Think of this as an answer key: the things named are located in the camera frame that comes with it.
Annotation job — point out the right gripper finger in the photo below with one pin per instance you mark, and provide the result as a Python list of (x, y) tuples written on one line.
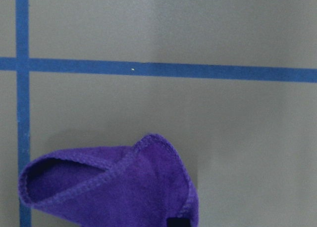
[(178, 222)]

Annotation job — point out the purple towel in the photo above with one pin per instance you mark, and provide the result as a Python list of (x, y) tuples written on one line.
[(125, 186)]

